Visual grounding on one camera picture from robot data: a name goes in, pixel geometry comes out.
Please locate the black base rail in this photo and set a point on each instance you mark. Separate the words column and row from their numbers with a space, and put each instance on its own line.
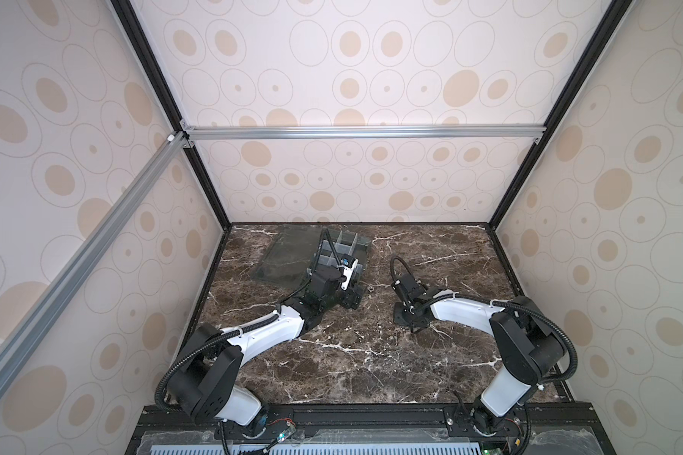
column 538, row 428

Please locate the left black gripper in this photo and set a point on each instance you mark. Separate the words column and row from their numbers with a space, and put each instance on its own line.
column 350, row 301

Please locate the clear compartment organizer box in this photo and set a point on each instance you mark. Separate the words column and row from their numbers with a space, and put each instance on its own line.
column 290, row 256

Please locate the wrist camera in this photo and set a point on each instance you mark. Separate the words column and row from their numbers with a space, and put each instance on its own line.
column 408, row 289
column 348, row 268

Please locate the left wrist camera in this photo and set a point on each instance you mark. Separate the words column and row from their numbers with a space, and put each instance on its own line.
column 348, row 268

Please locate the diagonal aluminium frame bar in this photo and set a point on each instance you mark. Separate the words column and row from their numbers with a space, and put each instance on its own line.
column 17, row 349

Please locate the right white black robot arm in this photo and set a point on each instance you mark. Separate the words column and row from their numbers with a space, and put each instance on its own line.
column 533, row 349

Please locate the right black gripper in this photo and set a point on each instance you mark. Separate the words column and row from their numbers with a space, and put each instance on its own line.
column 407, row 313

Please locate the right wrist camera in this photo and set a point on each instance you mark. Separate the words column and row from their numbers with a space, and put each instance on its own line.
column 408, row 289

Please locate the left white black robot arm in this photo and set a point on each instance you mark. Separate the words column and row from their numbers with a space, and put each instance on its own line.
column 202, row 380

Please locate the horizontal aluminium frame bar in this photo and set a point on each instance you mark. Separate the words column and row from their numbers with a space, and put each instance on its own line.
column 369, row 132

